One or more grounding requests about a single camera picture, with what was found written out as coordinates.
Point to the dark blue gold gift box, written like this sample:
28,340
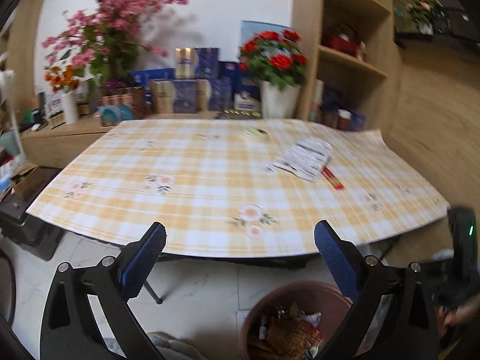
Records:
172,95
197,62
213,93

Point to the yellow checked tablecloth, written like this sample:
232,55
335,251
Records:
187,165

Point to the pink blossom bouquet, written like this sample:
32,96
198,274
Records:
108,22

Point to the stack of pastel cups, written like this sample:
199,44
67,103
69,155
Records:
317,101

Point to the red rose plant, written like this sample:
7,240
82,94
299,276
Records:
275,56

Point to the brown plastic bin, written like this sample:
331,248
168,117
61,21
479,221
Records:
300,296

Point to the red gift basket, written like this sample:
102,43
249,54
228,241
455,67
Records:
341,43

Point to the flat blue box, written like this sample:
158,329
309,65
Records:
153,77

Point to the clear printed plastic wrapper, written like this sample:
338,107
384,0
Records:
307,155

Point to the brown drinking glass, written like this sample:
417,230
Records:
330,116

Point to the woven flower basket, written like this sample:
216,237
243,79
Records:
120,101

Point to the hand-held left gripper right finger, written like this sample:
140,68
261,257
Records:
337,258

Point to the purple blue box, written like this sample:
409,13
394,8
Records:
358,122

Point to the wooden shelf unit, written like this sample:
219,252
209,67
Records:
378,93

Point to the person's right hand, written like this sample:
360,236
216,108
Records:
457,317

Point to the orange flowers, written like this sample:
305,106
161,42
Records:
62,77

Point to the red paper cup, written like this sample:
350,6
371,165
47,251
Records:
344,119

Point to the grey fluffy slipper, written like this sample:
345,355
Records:
168,345

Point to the black floor box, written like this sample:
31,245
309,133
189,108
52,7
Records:
30,225

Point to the gold leaf tray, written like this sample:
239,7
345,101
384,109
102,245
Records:
240,113

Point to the narrow red packet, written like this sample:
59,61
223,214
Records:
333,180

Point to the small round green white object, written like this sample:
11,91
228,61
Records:
255,134

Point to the blue white small box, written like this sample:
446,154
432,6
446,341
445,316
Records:
247,99

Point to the pale pink flower plant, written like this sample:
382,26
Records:
423,7

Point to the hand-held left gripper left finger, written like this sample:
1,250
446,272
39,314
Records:
144,258

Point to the plain dark blue box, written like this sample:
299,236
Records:
227,71

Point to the white vase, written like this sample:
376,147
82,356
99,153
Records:
70,107

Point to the cardboard box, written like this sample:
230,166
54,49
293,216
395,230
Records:
28,178

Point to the white paper sheet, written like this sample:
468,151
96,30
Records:
242,318

